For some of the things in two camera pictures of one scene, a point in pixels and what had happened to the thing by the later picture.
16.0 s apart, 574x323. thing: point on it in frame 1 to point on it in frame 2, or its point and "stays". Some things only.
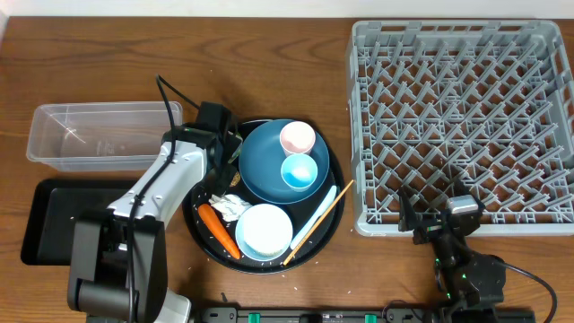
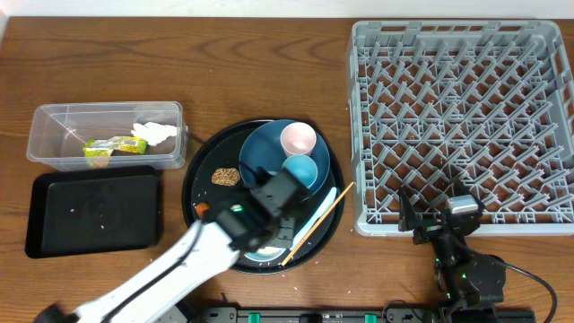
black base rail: [389, 314] stays
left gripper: [223, 187] to [289, 242]
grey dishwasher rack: [488, 102] stays
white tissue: [230, 206] to [154, 133]
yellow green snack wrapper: [235, 155] to [105, 147]
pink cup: [297, 137] stays
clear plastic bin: [123, 136] stays
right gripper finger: [407, 217] stays
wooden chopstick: [333, 205] stays
